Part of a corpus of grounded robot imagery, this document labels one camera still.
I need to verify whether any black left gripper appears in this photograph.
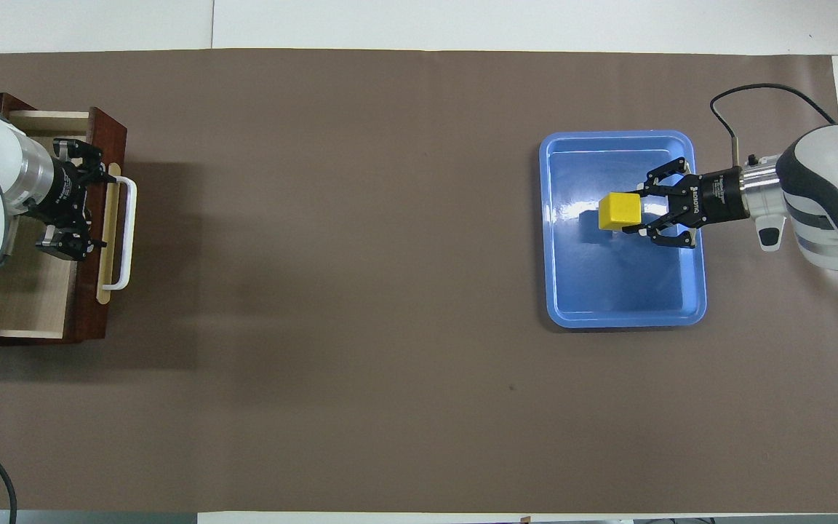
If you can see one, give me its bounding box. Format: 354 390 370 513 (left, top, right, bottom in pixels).
25 138 118 261

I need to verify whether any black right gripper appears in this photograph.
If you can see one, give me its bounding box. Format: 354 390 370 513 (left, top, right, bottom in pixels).
623 157 752 248

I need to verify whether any yellow cube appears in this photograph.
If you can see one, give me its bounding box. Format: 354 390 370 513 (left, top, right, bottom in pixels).
599 192 642 232

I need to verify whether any white drawer handle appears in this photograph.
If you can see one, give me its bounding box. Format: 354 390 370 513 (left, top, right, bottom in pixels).
103 175 137 290

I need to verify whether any wooden drawer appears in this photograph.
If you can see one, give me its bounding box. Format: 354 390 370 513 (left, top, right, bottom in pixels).
0 108 137 347

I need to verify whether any blue plastic tray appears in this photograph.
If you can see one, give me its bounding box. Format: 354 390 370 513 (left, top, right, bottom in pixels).
539 130 708 330

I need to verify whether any brown paper table mat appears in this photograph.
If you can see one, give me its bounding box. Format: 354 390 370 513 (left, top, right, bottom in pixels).
0 48 838 514

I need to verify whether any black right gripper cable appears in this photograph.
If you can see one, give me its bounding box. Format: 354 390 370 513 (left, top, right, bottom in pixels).
710 83 838 443

